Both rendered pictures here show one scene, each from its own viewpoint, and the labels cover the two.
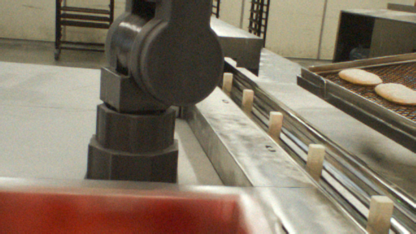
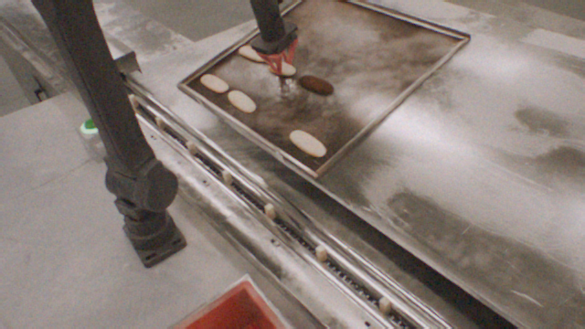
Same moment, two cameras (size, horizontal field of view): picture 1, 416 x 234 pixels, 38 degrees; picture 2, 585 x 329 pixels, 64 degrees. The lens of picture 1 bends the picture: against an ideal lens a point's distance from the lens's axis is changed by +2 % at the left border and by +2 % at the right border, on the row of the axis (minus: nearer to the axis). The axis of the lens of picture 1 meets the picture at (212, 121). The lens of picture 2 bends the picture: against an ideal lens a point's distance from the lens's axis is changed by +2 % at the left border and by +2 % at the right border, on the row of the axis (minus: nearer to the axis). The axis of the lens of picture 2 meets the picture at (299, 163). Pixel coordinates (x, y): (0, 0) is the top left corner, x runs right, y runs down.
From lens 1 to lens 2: 50 cm
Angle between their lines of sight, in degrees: 36
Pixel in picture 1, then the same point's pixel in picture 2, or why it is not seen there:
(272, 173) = (218, 207)
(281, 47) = not seen: outside the picture
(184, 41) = (158, 185)
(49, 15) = not seen: outside the picture
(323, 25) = not seen: outside the picture
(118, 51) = (122, 195)
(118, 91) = (135, 216)
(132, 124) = (150, 224)
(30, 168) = (96, 250)
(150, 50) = (147, 200)
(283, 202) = (235, 229)
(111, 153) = (146, 239)
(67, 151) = (99, 224)
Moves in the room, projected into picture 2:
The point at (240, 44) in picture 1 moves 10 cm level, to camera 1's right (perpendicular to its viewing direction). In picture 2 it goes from (122, 60) to (157, 48)
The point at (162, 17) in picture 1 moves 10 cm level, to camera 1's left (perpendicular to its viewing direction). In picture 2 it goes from (143, 182) to (82, 207)
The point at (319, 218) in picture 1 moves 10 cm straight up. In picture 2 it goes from (252, 232) to (242, 194)
